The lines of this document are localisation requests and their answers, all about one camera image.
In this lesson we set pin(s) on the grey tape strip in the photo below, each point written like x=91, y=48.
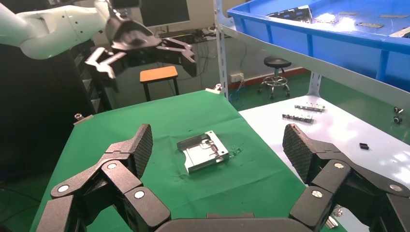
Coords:
x=347, y=13
x=370, y=25
x=390, y=15

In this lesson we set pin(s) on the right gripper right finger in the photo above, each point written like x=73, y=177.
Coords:
x=346, y=192

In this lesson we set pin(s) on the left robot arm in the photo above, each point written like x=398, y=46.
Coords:
x=48, y=28

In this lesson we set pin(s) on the blue plastic bin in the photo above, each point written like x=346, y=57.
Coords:
x=336, y=48

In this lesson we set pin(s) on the small notched metal rail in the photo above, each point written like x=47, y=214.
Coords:
x=309, y=108
x=298, y=118

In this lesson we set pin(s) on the white wall power outlet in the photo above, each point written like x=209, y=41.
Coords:
x=237, y=77

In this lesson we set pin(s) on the green table cloth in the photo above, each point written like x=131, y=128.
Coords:
x=160, y=112

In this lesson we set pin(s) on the dark computer monitor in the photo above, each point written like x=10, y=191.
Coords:
x=163, y=11

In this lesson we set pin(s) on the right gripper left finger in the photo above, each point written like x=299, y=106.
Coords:
x=118, y=179

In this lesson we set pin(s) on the flat sheet metal plate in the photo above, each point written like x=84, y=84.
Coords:
x=402, y=33

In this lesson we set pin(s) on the bent sheet metal bracket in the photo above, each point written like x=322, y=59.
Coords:
x=201, y=153
x=298, y=14

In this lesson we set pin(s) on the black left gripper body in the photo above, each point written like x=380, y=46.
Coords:
x=131, y=33

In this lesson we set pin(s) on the small black plastic part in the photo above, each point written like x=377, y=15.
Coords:
x=364, y=146

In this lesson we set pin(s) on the black round stool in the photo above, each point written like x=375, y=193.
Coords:
x=277, y=61

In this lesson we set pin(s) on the dark cluttered desk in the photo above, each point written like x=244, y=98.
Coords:
x=182, y=33

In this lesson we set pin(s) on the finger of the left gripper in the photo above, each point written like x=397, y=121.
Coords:
x=107, y=62
x=184, y=52

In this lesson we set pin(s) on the wooden top stool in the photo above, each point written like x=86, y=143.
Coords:
x=158, y=73

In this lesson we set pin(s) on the perforated metal shelf post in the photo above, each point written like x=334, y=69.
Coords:
x=315, y=84
x=221, y=48

